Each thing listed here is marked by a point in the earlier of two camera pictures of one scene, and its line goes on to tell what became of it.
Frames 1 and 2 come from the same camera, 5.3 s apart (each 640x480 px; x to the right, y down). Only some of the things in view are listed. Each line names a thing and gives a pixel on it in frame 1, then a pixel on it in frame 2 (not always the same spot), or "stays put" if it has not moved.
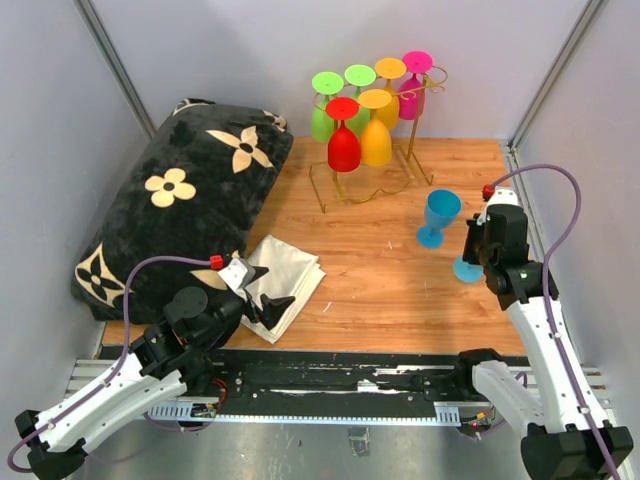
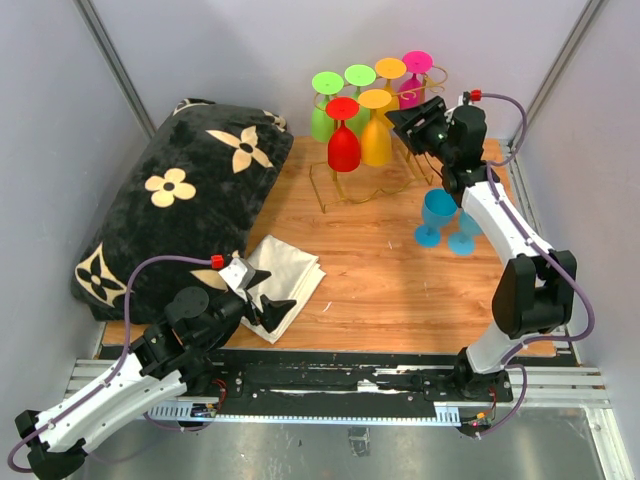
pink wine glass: (414, 62) stays put
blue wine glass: (441, 207) stays put
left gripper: (272, 308) stays put
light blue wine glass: (466, 272) to (462, 243)
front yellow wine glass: (376, 146) stays put
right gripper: (476, 225) to (405, 120)
